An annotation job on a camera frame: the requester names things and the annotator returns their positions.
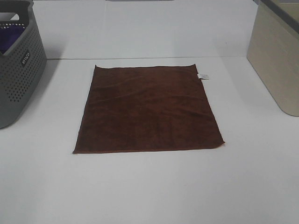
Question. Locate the purple cloth in basket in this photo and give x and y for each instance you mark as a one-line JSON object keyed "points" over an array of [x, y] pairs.
{"points": [[8, 36]]}

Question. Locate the grey perforated laundry basket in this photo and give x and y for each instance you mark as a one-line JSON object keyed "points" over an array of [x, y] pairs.
{"points": [[23, 64]]}

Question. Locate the beige storage bin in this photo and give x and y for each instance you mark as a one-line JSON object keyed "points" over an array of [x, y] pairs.
{"points": [[274, 52]]}

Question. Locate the brown towel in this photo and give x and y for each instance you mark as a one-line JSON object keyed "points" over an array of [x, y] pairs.
{"points": [[147, 109]]}

